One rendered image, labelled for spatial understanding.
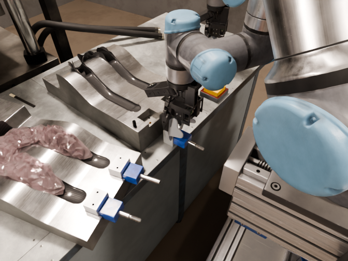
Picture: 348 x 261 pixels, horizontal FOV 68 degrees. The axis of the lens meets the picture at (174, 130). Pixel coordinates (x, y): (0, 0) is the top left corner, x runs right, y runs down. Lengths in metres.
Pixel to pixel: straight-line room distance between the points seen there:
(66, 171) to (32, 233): 0.16
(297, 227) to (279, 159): 0.30
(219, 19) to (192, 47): 0.59
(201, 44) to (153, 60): 0.72
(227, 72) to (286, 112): 0.24
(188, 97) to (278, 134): 0.38
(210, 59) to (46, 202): 0.49
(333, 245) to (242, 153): 0.24
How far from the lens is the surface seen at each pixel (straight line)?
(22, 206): 0.69
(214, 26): 1.09
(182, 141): 0.76
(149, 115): 0.81
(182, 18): 0.56
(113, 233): 0.93
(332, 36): 0.28
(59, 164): 0.72
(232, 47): 0.52
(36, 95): 1.12
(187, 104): 0.66
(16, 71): 1.35
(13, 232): 0.76
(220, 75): 0.48
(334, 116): 0.27
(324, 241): 0.60
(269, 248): 1.34
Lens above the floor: 1.41
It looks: 46 degrees down
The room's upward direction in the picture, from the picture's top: straight up
